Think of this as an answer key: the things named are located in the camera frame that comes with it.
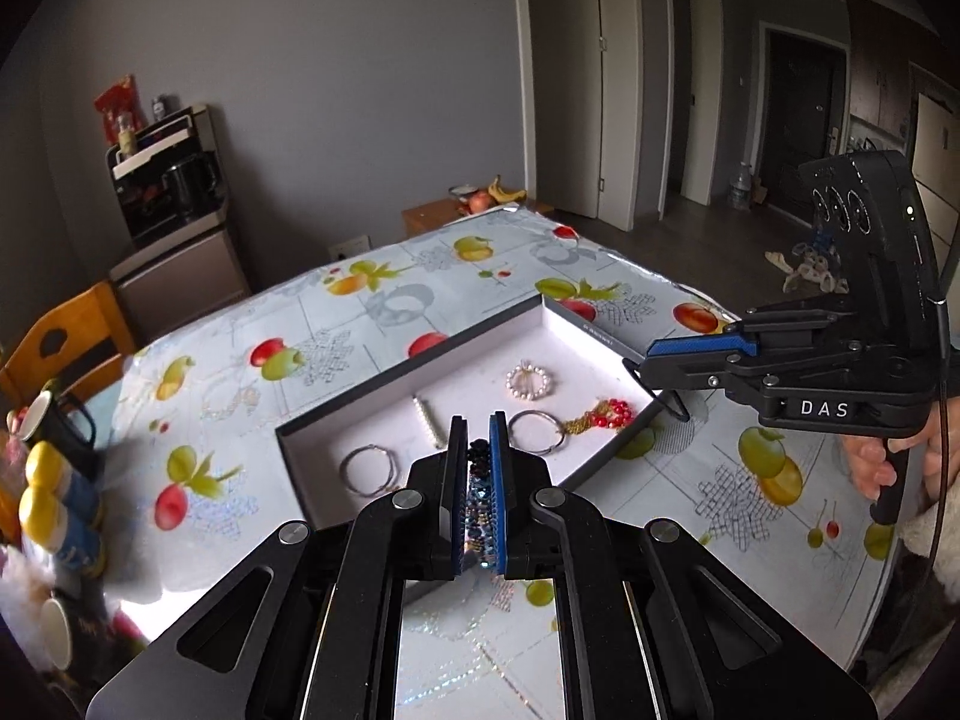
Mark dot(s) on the wall socket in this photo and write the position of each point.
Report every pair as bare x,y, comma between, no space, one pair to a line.
351,246

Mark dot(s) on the grey cabinet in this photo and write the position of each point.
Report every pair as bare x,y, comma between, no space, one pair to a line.
187,285

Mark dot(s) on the wooden chair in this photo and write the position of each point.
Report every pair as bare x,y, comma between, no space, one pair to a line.
82,330

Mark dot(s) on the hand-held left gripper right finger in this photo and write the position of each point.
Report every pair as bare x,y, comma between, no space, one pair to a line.
499,495

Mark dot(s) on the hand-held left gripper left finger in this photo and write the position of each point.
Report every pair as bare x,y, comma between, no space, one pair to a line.
456,480

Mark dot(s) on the white bowl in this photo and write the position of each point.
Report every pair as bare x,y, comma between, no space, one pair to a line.
463,191

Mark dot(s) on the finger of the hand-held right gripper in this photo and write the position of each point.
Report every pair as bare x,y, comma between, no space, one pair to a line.
697,346
690,373

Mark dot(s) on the yellow lid bottle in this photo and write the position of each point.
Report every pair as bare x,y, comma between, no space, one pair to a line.
49,469
56,532

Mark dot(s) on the shallow white tray box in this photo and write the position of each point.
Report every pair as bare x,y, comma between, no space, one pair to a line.
465,382

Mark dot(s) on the red apple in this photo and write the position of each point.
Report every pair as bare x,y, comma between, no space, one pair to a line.
480,202

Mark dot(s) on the person's right hand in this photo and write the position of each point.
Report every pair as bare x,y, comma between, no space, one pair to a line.
870,465

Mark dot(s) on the black tea machine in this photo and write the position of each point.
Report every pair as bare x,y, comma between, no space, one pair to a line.
210,135

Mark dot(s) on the white cabinet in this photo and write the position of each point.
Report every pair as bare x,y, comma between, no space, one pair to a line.
934,142

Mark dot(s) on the small wooden side table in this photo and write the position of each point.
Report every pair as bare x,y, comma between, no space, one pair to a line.
427,217

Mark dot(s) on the fruit print tablecloth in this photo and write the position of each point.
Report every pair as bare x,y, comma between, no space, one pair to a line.
225,405

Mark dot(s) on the yellowish bottle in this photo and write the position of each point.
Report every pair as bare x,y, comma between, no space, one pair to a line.
129,139

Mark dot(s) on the dark entry door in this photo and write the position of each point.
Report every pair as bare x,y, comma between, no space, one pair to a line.
802,112

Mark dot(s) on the white door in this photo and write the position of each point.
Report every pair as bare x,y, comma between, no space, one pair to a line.
577,82

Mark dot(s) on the clear water bottle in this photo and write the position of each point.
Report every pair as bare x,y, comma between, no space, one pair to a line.
740,187

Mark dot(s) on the red packet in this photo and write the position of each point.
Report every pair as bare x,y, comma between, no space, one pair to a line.
120,101

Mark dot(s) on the pearl bar hair clip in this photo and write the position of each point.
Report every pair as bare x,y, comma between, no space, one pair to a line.
427,421

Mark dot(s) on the person's right forearm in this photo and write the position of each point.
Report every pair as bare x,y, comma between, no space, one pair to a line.
937,540

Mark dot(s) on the bananas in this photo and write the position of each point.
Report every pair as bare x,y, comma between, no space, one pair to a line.
506,191

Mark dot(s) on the thin silver bangle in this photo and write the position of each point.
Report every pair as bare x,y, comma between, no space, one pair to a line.
344,474

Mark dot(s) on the black kettle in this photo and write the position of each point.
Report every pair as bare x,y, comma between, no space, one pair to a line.
187,184

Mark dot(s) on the black mug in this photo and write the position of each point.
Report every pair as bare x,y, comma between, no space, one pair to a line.
64,427

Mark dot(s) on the paper cup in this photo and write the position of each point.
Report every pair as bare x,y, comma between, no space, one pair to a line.
56,634
30,416

